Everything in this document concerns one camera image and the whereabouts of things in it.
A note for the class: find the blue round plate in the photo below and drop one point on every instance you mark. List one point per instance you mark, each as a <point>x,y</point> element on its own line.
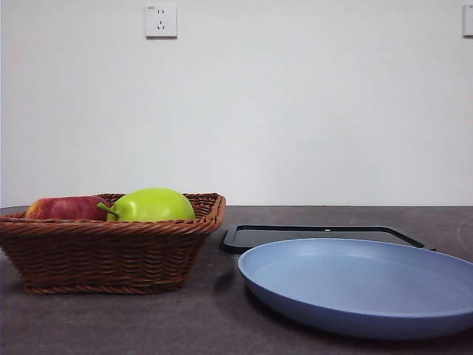
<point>351,288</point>

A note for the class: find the brown wicker basket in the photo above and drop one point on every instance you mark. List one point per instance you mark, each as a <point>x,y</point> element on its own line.
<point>111,255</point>

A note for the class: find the red apple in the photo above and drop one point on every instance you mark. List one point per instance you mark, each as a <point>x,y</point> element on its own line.
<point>63,208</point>

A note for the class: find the black flat tray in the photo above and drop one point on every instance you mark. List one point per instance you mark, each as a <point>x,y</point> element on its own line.
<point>258,236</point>

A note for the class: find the white wall socket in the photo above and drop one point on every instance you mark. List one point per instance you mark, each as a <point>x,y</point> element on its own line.
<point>161,21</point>

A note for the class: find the green apple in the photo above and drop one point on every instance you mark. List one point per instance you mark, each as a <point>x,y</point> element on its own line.
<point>155,205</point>

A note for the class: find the white wall switch plate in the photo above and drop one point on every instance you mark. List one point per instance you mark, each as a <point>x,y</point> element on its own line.
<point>468,20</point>

